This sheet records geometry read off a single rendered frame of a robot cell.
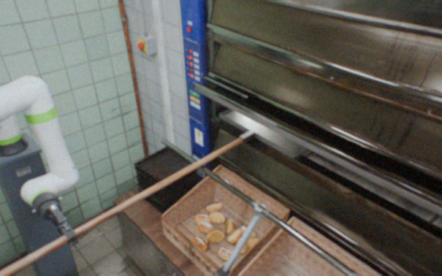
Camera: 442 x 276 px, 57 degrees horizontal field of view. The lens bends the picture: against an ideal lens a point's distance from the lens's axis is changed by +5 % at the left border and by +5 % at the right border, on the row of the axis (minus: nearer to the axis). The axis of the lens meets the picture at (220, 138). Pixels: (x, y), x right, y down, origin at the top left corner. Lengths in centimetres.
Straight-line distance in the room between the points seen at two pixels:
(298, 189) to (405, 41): 90
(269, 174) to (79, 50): 145
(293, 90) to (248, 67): 29
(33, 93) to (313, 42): 111
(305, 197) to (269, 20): 87
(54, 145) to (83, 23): 108
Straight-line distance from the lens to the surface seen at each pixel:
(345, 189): 185
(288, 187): 208
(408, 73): 149
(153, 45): 256
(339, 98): 168
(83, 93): 284
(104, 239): 330
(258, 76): 192
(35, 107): 176
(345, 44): 159
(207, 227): 235
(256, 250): 210
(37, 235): 249
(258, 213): 169
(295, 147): 204
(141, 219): 253
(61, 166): 190
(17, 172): 223
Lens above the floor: 234
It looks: 34 degrees down
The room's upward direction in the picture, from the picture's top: 1 degrees counter-clockwise
